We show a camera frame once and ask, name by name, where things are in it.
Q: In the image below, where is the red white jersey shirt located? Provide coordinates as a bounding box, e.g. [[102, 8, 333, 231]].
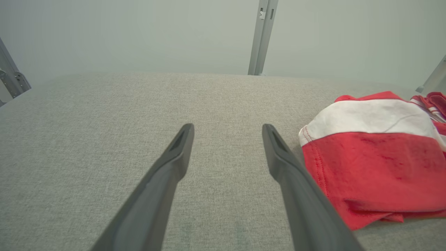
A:
[[410, 92, 446, 140]]

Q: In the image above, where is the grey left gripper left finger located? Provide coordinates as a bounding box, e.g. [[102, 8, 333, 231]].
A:
[[90, 123, 195, 251]]

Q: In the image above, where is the grey partition post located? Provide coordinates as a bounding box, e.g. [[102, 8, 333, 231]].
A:
[[0, 37, 32, 107], [416, 54, 446, 94], [248, 0, 278, 76]]

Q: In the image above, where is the red shorts white side stripe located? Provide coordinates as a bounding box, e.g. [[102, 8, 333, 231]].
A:
[[299, 91, 446, 230]]

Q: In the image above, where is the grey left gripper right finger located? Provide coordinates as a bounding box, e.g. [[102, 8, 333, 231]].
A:
[[262, 124, 364, 251]]

